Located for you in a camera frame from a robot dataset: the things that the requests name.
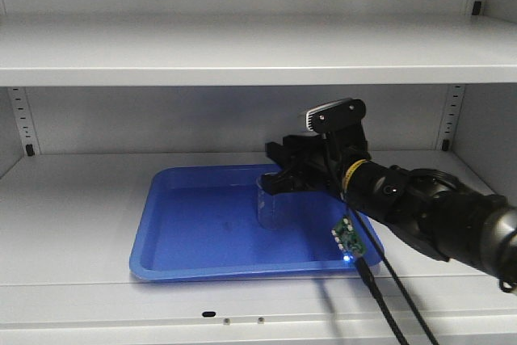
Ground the black cable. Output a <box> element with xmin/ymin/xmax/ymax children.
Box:
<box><xmin>322</xmin><ymin>130</ymin><xmax>441</xmax><ymax>345</ymax></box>

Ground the grey lower cabinet shelf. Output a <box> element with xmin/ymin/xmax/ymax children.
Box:
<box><xmin>0</xmin><ymin>150</ymin><xmax>517</xmax><ymax>332</ymax></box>

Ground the grey upper cabinet shelf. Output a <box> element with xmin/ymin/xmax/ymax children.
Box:
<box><xmin>1</xmin><ymin>15</ymin><xmax>516</xmax><ymax>86</ymax></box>

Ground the clear 100ml glass beaker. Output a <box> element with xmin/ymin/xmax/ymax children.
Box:
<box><xmin>256</xmin><ymin>176</ymin><xmax>289</xmax><ymax>230</ymax></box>

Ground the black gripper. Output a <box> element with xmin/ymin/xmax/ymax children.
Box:
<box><xmin>260</xmin><ymin>123</ymin><xmax>370</xmax><ymax>196</ymax></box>

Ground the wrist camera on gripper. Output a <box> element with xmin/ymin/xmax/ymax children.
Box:
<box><xmin>298</xmin><ymin>98</ymin><xmax>366</xmax><ymax>134</ymax></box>

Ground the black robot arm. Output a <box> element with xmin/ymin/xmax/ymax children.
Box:
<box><xmin>262</xmin><ymin>124</ymin><xmax>516</xmax><ymax>292</ymax></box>

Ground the grey cabinet shelf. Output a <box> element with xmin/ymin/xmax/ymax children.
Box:
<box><xmin>1</xmin><ymin>15</ymin><xmax>516</xmax><ymax>86</ymax></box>
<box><xmin>0</xmin><ymin>150</ymin><xmax>517</xmax><ymax>332</ymax></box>

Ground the blue plastic tray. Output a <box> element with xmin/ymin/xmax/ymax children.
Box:
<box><xmin>129</xmin><ymin>165</ymin><xmax>355</xmax><ymax>282</ymax></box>

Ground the green circuit board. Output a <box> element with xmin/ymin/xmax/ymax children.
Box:
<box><xmin>331</xmin><ymin>216</ymin><xmax>366</xmax><ymax>263</ymax></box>

